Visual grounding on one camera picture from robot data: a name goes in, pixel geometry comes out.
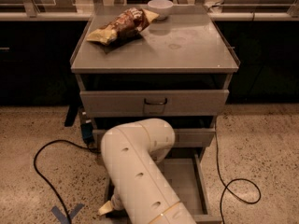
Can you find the grey drawer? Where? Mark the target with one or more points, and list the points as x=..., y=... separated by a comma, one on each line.
x=196, y=137
x=153, y=103
x=187, y=187

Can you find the grey top drawer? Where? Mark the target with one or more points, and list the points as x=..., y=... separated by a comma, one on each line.
x=153, y=103

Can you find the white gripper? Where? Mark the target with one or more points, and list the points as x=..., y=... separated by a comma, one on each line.
x=116, y=202

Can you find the grey drawer cabinet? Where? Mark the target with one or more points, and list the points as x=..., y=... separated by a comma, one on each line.
x=183, y=52

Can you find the blue power adapter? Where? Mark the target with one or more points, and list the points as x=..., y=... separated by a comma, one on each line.
x=87, y=132

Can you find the white bowl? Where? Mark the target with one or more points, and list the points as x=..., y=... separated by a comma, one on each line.
x=161, y=7

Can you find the grey bottom drawer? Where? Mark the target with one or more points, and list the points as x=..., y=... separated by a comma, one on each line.
x=187, y=187

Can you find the brown chip bag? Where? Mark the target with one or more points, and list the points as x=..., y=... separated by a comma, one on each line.
x=130, y=23

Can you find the grey middle drawer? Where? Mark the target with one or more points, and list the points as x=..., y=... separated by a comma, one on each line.
x=196, y=137

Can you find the dark counter cabinets background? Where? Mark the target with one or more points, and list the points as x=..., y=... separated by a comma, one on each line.
x=36, y=56

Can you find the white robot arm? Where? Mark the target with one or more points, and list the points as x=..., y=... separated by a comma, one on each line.
x=130, y=153

